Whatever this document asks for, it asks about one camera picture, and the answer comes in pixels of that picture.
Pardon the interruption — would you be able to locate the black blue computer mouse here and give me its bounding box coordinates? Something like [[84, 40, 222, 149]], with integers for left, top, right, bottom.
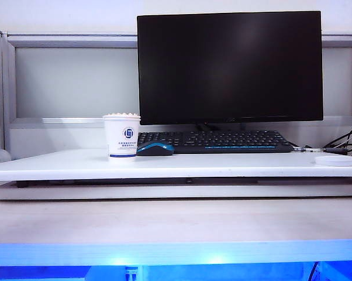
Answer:
[[136, 142, 175, 157]]

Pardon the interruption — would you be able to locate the silver black pen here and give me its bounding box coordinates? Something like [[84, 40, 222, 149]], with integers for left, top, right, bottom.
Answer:
[[292, 146, 348, 153]]

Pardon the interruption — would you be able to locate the white paper cup blue logo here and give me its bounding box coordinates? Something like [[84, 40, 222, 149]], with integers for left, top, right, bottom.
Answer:
[[102, 114, 142, 162]]

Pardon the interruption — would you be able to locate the black computer keyboard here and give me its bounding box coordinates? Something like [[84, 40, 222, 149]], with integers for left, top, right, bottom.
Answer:
[[137, 130, 295, 155]]

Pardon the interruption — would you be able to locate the blue glowing light strip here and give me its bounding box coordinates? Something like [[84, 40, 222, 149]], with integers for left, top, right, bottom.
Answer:
[[0, 241, 352, 281]]

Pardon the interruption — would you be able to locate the black computer monitor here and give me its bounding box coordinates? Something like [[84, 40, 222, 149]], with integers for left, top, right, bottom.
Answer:
[[136, 11, 325, 132]]

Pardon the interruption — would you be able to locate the white desk riser platform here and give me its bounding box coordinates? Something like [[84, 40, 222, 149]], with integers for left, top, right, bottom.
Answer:
[[0, 148, 352, 202]]

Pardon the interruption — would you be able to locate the grey frosted partition panel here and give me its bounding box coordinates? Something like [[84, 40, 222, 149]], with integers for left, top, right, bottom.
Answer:
[[6, 32, 352, 153]]

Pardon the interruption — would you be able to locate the translucent round plastic lid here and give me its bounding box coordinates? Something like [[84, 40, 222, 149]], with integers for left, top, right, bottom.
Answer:
[[315, 155, 352, 167]]

